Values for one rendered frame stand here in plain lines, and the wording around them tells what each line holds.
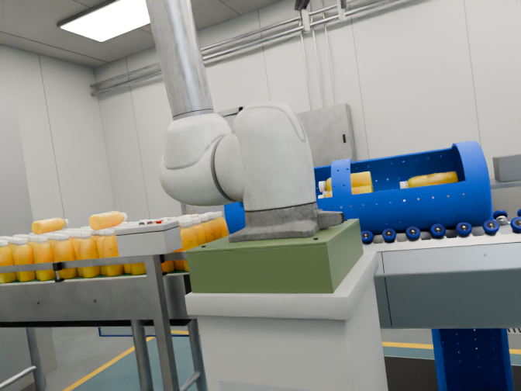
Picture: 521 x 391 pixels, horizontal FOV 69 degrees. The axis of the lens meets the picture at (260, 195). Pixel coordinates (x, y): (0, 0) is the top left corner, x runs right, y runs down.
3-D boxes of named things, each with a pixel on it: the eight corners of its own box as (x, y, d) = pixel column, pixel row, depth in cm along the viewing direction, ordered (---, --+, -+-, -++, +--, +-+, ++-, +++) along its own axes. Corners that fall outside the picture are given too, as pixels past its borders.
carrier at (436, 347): (427, 385, 176) (463, 425, 148) (404, 199, 173) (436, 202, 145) (486, 376, 178) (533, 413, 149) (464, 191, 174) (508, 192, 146)
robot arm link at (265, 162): (293, 207, 70) (277, 88, 69) (219, 214, 80) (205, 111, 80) (331, 198, 83) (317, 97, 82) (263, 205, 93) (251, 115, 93)
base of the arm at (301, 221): (332, 235, 67) (328, 204, 67) (225, 243, 77) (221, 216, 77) (354, 221, 83) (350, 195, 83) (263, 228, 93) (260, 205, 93)
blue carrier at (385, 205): (495, 235, 115) (487, 140, 112) (230, 254, 143) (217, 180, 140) (474, 216, 141) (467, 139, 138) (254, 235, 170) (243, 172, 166)
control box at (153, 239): (167, 254, 127) (163, 223, 127) (119, 257, 133) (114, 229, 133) (182, 247, 136) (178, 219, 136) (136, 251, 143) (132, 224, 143)
